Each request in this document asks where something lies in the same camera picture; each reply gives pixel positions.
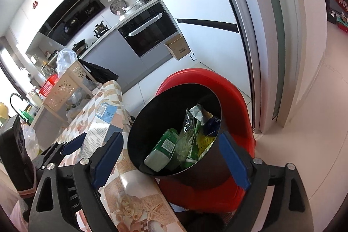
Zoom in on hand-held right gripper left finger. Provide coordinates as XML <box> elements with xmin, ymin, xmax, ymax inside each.
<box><xmin>28</xmin><ymin>132</ymin><xmax>124</xmax><ymax>232</ymax></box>

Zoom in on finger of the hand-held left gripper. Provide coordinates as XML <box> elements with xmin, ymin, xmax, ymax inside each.
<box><xmin>32</xmin><ymin>134</ymin><xmax>88</xmax><ymax>170</ymax></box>

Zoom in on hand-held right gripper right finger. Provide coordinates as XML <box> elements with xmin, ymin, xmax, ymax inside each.
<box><xmin>219</xmin><ymin>131</ymin><xmax>319</xmax><ymax>232</ymax></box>

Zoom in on blue white cardboard box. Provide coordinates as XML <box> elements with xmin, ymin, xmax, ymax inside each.
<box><xmin>81</xmin><ymin>102</ymin><xmax>126</xmax><ymax>160</ymax></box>

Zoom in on green white carton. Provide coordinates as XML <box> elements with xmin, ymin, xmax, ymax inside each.
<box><xmin>144</xmin><ymin>128</ymin><xmax>180</xmax><ymax>173</ymax></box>

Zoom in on black trash bin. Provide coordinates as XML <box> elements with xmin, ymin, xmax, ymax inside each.
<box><xmin>127</xmin><ymin>82</ymin><xmax>246</xmax><ymax>189</ymax></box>

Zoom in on person's left forearm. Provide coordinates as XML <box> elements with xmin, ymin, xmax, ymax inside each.
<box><xmin>0</xmin><ymin>167</ymin><xmax>29</xmax><ymax>232</ymax></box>

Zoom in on dark blue packet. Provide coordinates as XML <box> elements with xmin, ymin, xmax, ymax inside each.
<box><xmin>202</xmin><ymin>115</ymin><xmax>222</xmax><ymax>138</ymax></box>

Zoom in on red plastic stool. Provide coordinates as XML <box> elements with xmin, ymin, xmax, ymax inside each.
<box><xmin>154</xmin><ymin>68</ymin><xmax>258</xmax><ymax>212</ymax></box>

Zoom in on beige plastic chair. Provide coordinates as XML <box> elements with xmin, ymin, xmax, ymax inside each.
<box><xmin>43</xmin><ymin>60</ymin><xmax>95</xmax><ymax>124</ymax></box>

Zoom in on black kitchen faucet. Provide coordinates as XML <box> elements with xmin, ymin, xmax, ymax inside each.
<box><xmin>10</xmin><ymin>93</ymin><xmax>31</xmax><ymax>122</ymax></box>

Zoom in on red plastic basket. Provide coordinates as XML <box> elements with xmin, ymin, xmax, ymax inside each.
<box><xmin>38</xmin><ymin>74</ymin><xmax>59</xmax><ymax>96</ymax></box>

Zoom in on silver foil wrapper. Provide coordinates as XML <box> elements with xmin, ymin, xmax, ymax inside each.
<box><xmin>186</xmin><ymin>103</ymin><xmax>209</xmax><ymax>127</ymax></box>

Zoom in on black bag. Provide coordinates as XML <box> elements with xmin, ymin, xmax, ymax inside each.
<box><xmin>79</xmin><ymin>58</ymin><xmax>119</xmax><ymax>83</ymax></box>

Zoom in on clear plastic bag on counter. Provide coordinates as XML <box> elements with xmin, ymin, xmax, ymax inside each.
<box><xmin>56</xmin><ymin>48</ymin><xmax>79</xmax><ymax>78</ymax></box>

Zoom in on grey kitchen counter cabinet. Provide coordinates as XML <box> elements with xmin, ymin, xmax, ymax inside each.
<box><xmin>81</xmin><ymin>0</ymin><xmax>180</xmax><ymax>92</ymax></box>

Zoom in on dark cooking pot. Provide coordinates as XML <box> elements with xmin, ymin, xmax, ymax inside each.
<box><xmin>94</xmin><ymin>20</ymin><xmax>112</xmax><ymax>38</ymax></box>

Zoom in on black range hood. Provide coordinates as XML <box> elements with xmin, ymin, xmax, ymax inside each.
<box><xmin>39</xmin><ymin>0</ymin><xmax>106</xmax><ymax>47</ymax></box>

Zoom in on black built-in oven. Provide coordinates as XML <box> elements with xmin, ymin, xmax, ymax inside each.
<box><xmin>117</xmin><ymin>2</ymin><xmax>179</xmax><ymax>59</ymax></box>

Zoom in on round metal steamer rack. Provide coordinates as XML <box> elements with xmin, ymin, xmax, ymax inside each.
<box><xmin>110</xmin><ymin>0</ymin><xmax>129</xmax><ymax>15</ymax></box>

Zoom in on sliding door frame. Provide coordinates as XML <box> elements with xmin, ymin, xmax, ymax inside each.
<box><xmin>206</xmin><ymin>0</ymin><xmax>297</xmax><ymax>135</ymax></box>

